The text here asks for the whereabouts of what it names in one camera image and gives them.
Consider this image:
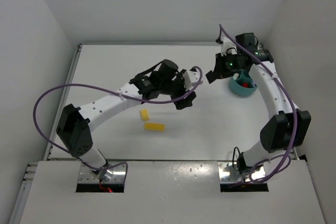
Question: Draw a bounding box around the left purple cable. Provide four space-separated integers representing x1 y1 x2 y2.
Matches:
33 66 204 171

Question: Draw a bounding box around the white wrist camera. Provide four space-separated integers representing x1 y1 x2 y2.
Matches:
182 70 203 90
220 37 237 55

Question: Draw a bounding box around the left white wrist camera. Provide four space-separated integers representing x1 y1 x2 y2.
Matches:
182 70 203 90

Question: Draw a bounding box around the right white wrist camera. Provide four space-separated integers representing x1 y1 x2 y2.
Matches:
220 37 237 55

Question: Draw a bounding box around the teal round divided container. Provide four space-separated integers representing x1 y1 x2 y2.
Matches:
228 70 257 98

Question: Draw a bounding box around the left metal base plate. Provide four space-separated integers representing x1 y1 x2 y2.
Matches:
78 162 127 185

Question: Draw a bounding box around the purple cable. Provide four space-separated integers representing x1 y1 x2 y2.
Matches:
217 24 298 185
33 66 204 171

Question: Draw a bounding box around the yellow lego slope brick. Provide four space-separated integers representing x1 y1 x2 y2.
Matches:
140 109 150 121

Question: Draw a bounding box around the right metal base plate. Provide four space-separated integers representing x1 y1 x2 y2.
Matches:
217 162 266 184

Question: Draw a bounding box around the yellow long lego plate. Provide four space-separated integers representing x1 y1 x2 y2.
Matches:
144 123 165 132

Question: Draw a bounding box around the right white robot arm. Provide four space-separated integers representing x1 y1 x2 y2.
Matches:
206 33 311 174

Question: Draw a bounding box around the black square lego plate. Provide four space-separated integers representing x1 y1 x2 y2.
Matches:
206 71 216 84

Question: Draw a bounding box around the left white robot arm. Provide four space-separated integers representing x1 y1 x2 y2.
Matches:
56 59 202 174

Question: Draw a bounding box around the metal base plate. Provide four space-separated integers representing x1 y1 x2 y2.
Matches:
217 162 266 184
78 162 127 185

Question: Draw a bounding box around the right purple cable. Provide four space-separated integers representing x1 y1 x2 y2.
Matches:
217 24 298 185

